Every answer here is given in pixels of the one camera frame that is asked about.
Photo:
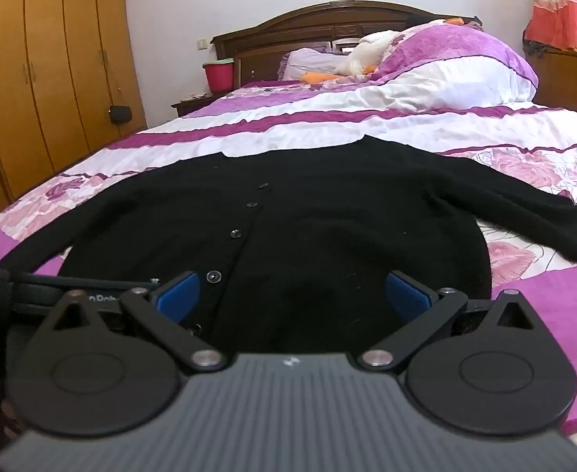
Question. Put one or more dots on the lilac ruffled pillow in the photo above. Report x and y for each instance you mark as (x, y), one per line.
(313, 61)

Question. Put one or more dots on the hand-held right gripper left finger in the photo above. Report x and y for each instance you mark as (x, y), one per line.
(176, 296)

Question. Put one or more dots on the white wall socket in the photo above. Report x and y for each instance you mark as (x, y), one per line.
(201, 43)

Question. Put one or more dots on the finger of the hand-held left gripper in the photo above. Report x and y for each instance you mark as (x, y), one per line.
(86, 280)

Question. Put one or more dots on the wooden wardrobe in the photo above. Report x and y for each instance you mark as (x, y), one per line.
(47, 59)

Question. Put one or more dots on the small black hanging bag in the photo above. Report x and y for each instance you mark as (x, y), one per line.
(119, 114)

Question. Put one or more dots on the black button cardigan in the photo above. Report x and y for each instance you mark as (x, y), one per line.
(327, 216)

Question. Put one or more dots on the white lace doily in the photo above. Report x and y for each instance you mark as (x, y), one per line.
(192, 97)

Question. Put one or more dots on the red bucket green rim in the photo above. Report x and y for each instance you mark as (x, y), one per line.
(218, 76)

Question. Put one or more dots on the wooden side cabinet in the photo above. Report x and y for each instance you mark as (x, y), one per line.
(568, 76)

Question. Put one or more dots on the purple floral striped bedspread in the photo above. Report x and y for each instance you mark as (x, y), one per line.
(170, 137)

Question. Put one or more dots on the folded purple and white quilt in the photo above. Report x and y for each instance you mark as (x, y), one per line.
(445, 66)

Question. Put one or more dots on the dark wooden headboard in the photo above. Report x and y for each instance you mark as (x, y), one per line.
(288, 27)

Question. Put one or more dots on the white plush toy orange feet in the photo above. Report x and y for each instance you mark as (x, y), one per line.
(364, 51)

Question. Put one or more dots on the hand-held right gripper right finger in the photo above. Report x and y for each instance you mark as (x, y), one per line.
(409, 296)

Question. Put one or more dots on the dark wooden nightstand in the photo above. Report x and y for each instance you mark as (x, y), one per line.
(192, 104)

